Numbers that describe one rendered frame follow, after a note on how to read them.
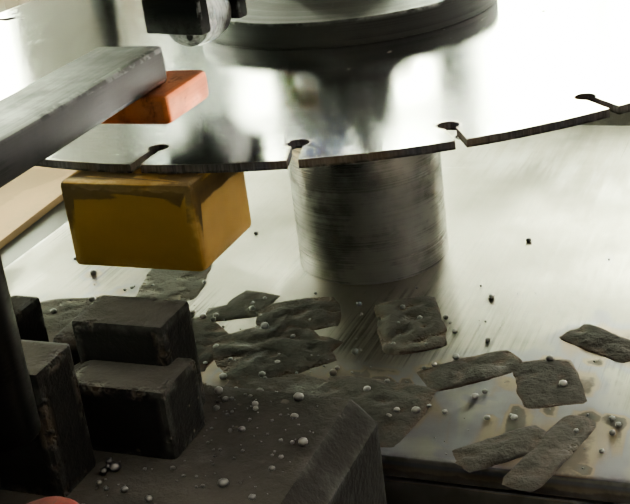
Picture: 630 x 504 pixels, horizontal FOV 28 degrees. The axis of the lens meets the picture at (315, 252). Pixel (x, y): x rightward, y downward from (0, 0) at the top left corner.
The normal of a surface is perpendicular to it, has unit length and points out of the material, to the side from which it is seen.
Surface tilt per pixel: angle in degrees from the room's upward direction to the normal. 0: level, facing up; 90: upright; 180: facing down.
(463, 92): 0
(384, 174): 90
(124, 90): 90
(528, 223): 0
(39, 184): 0
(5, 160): 90
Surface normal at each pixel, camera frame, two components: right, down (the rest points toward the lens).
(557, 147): -0.12, -0.91
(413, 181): 0.58, 0.26
